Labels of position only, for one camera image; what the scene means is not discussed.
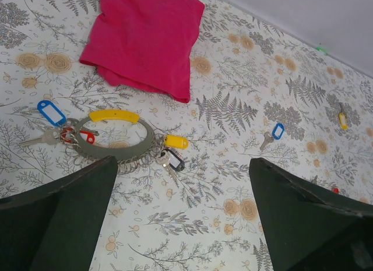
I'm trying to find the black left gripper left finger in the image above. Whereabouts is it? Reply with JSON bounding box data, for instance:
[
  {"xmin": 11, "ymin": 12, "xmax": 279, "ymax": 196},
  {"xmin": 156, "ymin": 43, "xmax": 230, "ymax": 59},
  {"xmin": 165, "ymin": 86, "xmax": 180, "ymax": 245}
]
[{"xmin": 1, "ymin": 156, "xmax": 118, "ymax": 270}]

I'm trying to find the loose yellow tag key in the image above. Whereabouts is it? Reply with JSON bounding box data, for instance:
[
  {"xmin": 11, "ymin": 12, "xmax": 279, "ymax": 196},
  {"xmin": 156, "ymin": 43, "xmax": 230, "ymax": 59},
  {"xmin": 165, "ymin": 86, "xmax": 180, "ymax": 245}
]
[{"xmin": 338, "ymin": 103, "xmax": 348, "ymax": 130}]

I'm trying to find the black tag key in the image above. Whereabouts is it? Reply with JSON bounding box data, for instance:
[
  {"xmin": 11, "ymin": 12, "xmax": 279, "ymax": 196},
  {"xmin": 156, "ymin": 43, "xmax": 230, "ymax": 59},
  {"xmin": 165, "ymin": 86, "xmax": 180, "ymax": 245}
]
[{"xmin": 156, "ymin": 148, "xmax": 185, "ymax": 188}]

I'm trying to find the blue tag key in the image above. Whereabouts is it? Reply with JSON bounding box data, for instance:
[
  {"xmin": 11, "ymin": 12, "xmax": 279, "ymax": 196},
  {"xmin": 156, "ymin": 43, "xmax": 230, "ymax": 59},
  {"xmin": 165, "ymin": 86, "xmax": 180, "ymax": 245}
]
[
  {"xmin": 259, "ymin": 123, "xmax": 285, "ymax": 151},
  {"xmin": 18, "ymin": 100, "xmax": 67, "ymax": 147}
]

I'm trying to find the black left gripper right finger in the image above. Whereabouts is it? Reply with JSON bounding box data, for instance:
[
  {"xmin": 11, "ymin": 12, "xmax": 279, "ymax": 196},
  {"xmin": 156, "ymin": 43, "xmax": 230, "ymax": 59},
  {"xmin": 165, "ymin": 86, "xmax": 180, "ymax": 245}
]
[{"xmin": 249, "ymin": 158, "xmax": 372, "ymax": 270}]

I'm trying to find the red tag key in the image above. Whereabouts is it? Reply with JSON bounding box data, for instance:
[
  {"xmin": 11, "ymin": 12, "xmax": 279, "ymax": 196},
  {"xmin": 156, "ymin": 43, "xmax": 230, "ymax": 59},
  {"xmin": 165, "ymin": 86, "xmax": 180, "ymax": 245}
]
[
  {"xmin": 59, "ymin": 126, "xmax": 100, "ymax": 145},
  {"xmin": 311, "ymin": 175, "xmax": 339, "ymax": 194}
]

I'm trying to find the pink folded cloth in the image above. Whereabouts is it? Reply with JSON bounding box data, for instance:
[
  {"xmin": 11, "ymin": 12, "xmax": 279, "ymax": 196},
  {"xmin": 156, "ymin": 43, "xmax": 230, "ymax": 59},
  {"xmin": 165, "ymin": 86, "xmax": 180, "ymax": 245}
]
[{"xmin": 79, "ymin": 0, "xmax": 205, "ymax": 103}]

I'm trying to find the green marker on wall edge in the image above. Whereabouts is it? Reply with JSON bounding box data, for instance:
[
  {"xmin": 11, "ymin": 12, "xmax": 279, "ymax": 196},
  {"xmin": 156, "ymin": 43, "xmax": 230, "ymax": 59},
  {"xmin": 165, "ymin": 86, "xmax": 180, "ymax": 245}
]
[{"xmin": 316, "ymin": 47, "xmax": 327, "ymax": 55}]

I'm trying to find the grey keyring with yellow handle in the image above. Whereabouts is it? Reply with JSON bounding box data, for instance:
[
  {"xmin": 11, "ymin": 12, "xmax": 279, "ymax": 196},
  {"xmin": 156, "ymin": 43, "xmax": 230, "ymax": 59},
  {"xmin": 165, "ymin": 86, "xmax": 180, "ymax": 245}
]
[{"xmin": 61, "ymin": 110, "xmax": 164, "ymax": 174}]

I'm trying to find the loose blue tag key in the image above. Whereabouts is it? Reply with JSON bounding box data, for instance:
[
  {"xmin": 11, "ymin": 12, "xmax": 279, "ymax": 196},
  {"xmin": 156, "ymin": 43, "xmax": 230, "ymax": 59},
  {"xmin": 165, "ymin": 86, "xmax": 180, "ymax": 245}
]
[{"xmin": 259, "ymin": 123, "xmax": 285, "ymax": 151}]

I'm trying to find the loose red tag key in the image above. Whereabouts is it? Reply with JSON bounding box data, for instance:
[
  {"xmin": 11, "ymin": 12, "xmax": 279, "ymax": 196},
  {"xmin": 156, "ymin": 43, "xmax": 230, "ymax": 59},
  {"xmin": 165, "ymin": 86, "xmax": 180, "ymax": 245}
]
[{"xmin": 311, "ymin": 175, "xmax": 339, "ymax": 194}]

